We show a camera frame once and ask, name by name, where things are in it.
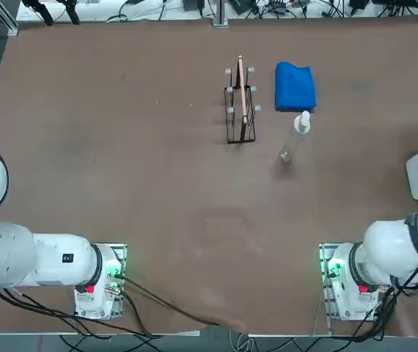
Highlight folded blue cloth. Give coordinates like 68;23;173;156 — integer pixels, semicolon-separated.
274;61;318;113

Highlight clear bottle white pump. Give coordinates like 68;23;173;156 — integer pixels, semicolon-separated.
279;110;312;163

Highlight long black table cable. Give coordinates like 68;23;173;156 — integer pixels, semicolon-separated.
120;276;221;327

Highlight black tripod legs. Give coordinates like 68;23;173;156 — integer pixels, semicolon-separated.
21;0;81;26

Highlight aluminium frame post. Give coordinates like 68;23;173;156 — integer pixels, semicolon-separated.
213;0;230;27

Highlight black wire rack wooden handle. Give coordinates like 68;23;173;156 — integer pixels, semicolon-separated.
223;54;263;144

